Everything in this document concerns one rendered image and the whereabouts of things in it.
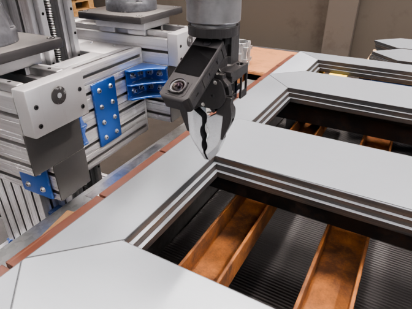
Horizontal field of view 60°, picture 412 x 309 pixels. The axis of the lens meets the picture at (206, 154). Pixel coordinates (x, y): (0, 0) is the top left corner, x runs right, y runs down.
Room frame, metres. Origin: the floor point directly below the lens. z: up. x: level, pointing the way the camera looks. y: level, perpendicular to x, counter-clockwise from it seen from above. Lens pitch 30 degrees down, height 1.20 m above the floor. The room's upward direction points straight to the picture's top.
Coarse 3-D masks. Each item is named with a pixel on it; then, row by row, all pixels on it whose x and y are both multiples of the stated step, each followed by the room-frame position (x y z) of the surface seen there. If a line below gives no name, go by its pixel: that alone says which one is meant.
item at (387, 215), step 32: (320, 64) 1.27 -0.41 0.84; (352, 64) 1.22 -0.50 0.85; (288, 96) 0.97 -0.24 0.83; (320, 96) 0.94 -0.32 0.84; (224, 160) 0.59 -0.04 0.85; (192, 192) 0.51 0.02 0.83; (288, 192) 0.51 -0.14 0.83; (320, 192) 0.50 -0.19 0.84; (160, 224) 0.43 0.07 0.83; (384, 224) 0.43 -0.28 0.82
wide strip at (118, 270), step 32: (64, 256) 0.34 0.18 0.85; (96, 256) 0.34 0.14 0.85; (128, 256) 0.34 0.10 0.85; (32, 288) 0.29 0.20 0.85; (64, 288) 0.29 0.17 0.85; (96, 288) 0.29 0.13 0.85; (128, 288) 0.29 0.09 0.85; (160, 288) 0.29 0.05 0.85; (192, 288) 0.29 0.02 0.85; (224, 288) 0.29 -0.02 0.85
